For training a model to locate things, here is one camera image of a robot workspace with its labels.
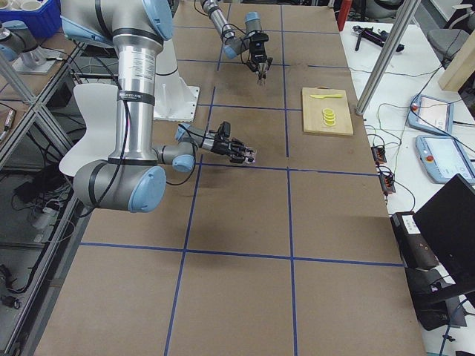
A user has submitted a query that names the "upper blue teach pendant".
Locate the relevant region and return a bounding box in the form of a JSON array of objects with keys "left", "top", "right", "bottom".
[{"left": 407, "top": 94, "right": 454, "bottom": 135}]

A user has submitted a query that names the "aluminium frame post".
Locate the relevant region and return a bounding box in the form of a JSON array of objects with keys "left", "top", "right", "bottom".
[{"left": 356, "top": 0, "right": 421, "bottom": 116}]

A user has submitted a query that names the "clear glass measuring cup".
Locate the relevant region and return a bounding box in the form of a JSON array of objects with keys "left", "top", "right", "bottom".
[{"left": 246, "top": 148, "right": 257, "bottom": 164}]

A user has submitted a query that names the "blue teach pendant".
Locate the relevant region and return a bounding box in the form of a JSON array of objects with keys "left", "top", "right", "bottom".
[
  {"left": 407, "top": 94, "right": 454, "bottom": 135},
  {"left": 416, "top": 135, "right": 474, "bottom": 185}
]

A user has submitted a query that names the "lower blue teach pendant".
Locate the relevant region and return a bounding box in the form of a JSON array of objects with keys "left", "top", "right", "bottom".
[{"left": 416, "top": 135, "right": 474, "bottom": 185}]

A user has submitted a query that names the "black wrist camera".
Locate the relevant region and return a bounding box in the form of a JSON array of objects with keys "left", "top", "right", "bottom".
[
  {"left": 217, "top": 121, "right": 231, "bottom": 140},
  {"left": 249, "top": 32, "right": 269, "bottom": 48}
]

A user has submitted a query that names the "blue storage bin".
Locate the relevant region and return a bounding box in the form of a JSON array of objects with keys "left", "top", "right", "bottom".
[{"left": 1, "top": 1, "right": 62, "bottom": 38}]

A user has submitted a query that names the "bamboo cutting board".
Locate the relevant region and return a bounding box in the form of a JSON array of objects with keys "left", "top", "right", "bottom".
[{"left": 301, "top": 88, "right": 353, "bottom": 136}]

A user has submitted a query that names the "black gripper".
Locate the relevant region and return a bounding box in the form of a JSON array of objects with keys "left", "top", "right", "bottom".
[
  {"left": 211, "top": 137, "right": 256, "bottom": 164},
  {"left": 247, "top": 45, "right": 273, "bottom": 80}
]

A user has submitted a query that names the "black laptop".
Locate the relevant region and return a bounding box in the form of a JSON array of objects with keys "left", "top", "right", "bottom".
[{"left": 412, "top": 173, "right": 475, "bottom": 277}]

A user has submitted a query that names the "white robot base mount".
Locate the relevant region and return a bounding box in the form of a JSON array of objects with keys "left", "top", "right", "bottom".
[{"left": 153, "top": 39, "right": 200, "bottom": 122}]

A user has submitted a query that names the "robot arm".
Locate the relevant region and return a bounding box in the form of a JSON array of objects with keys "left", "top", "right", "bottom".
[
  {"left": 200, "top": 1, "right": 273, "bottom": 85},
  {"left": 62, "top": 1, "right": 255, "bottom": 212}
]

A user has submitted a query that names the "yellow plastic knife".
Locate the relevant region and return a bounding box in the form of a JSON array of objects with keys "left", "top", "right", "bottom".
[{"left": 309, "top": 93, "right": 343, "bottom": 99}]

